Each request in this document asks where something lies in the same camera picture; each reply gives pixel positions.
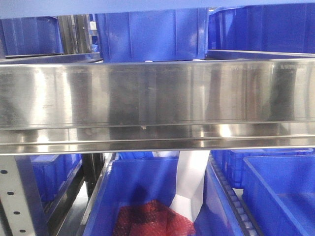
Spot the stainless steel shelf rail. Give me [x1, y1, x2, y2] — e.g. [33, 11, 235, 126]
[0, 59, 315, 155]

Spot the blue bin lower left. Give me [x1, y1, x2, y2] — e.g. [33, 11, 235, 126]
[30, 154, 81, 202]

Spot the blue bin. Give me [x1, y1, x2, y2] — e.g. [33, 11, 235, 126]
[83, 157, 243, 236]
[242, 154, 315, 236]
[208, 3, 315, 54]
[95, 8, 209, 62]
[0, 16, 63, 56]
[30, 154, 81, 202]

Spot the blue bin lower middle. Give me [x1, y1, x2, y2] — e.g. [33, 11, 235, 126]
[83, 157, 243, 236]

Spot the blue bin upper left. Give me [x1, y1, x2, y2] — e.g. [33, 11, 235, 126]
[0, 16, 63, 56]

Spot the white paper sheet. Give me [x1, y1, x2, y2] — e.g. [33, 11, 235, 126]
[170, 150, 210, 222]

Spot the red mesh bag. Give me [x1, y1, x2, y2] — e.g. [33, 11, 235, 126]
[112, 200, 196, 236]

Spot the blue bin lower right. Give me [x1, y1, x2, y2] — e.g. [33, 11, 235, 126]
[242, 154, 315, 236]

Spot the blue bin upper right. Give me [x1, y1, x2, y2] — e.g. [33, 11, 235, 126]
[208, 3, 315, 54]

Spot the perforated grey shelf post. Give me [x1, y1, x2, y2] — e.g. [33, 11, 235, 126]
[0, 156, 35, 236]

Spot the blue crate lower back right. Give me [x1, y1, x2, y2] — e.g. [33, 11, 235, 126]
[211, 148, 315, 193]

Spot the blue bin upper middle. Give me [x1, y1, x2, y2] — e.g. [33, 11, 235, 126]
[95, 8, 209, 62]

